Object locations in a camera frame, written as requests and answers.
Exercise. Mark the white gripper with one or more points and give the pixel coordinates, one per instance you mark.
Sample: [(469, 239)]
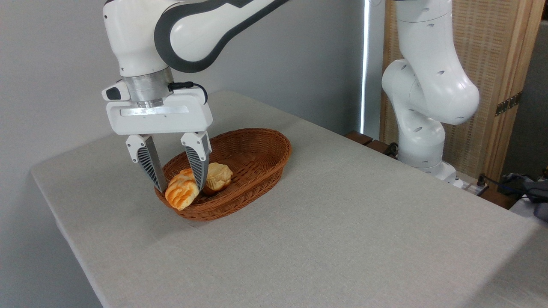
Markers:
[(162, 119)]

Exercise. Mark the orange croissant bread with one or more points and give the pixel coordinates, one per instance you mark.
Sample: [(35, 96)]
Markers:
[(180, 192)]

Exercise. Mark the pale round muffin bread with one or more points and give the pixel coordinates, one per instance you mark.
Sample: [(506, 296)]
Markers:
[(219, 176)]

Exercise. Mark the brown wicker basket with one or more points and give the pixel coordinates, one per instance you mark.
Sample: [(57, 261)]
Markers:
[(257, 171)]

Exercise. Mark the dark wooden block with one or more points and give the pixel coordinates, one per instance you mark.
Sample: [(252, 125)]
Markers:
[(379, 146), (358, 137)]

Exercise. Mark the grey linen tablecloth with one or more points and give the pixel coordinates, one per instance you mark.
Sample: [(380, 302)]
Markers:
[(342, 239)]

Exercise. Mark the white power strip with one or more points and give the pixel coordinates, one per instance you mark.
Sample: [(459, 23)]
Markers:
[(469, 185)]

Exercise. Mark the metal screen hinge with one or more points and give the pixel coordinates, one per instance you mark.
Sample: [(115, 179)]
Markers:
[(508, 104)]

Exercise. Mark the wooden rattan folding screen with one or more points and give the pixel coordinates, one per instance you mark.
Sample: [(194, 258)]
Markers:
[(496, 42)]

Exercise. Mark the dark fabric bag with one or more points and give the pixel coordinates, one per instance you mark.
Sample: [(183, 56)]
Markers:
[(533, 192)]

